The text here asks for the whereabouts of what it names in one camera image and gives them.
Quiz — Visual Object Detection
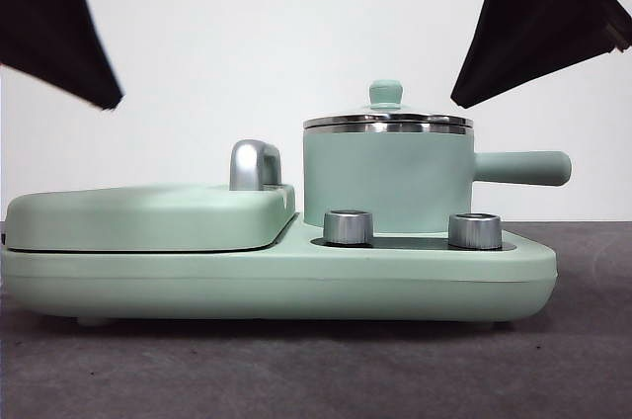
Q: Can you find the glass pot lid green knob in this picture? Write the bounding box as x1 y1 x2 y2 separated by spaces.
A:
302 79 474 128

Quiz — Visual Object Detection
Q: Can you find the chrome control knob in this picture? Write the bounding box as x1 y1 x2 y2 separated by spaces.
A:
447 211 504 249
323 209 375 245

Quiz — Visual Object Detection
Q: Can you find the mint green breakfast machine base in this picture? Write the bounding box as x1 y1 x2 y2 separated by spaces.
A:
0 210 559 329

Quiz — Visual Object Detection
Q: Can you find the mint green pot with handle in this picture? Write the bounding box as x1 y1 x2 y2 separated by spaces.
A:
302 123 573 235

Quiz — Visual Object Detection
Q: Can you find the green griddle lid chrome handle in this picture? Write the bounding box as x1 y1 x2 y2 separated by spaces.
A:
4 139 297 252

